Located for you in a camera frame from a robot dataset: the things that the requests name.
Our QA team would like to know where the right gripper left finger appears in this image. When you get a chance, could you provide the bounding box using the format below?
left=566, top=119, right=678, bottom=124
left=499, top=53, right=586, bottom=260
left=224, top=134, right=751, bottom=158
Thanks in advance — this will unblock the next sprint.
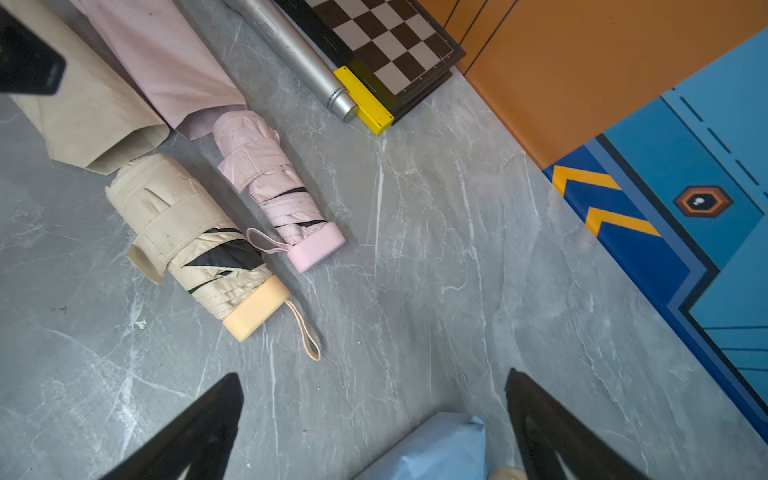
left=104, top=373, right=244, bottom=479

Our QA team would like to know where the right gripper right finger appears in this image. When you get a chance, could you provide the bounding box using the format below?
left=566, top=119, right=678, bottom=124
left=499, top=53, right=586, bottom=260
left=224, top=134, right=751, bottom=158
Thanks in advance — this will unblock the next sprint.
left=505, top=369, right=646, bottom=479

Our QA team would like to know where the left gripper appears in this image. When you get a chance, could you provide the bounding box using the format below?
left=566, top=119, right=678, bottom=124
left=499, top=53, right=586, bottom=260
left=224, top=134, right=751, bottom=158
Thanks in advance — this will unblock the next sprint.
left=0, top=7, right=66, bottom=95

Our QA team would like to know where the cream umbrella sleeve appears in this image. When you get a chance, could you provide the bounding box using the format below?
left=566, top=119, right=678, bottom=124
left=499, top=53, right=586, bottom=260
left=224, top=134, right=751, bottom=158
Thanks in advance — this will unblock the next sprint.
left=1, top=1, right=170, bottom=175

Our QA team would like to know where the pink umbrella sleeve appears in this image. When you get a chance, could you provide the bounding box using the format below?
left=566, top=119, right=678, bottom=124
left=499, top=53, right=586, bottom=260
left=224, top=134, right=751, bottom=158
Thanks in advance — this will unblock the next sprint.
left=73, top=0, right=247, bottom=141

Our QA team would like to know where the cream umbrella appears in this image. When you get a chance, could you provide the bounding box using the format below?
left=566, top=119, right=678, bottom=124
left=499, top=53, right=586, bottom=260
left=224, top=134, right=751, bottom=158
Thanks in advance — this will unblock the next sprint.
left=105, top=154, right=321, bottom=361

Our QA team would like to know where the pink umbrella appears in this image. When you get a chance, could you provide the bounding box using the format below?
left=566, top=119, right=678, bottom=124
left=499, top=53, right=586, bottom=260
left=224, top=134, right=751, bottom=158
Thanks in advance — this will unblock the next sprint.
left=213, top=110, right=345, bottom=274

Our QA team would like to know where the beige sleeved umbrella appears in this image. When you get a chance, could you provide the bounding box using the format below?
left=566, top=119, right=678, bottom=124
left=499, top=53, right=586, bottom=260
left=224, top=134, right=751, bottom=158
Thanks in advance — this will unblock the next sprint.
left=487, top=467, right=528, bottom=480

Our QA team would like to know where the blue sleeved umbrella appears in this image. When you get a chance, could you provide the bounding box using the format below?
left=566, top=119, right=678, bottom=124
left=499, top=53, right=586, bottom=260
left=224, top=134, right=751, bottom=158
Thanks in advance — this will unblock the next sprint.
left=357, top=412, right=488, bottom=479

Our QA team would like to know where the silver metal cylinder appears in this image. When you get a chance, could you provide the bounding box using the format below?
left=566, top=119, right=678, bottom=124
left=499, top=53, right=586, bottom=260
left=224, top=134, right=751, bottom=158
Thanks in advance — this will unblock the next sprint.
left=224, top=0, right=358, bottom=123

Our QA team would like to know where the yellow block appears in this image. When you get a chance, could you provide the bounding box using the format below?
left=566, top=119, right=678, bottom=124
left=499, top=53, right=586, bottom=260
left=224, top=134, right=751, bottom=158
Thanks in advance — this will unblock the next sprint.
left=334, top=66, right=394, bottom=135

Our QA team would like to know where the checkerboard calibration board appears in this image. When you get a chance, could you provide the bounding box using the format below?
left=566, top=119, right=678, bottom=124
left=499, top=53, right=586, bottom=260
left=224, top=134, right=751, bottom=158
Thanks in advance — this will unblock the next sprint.
left=277, top=0, right=465, bottom=121

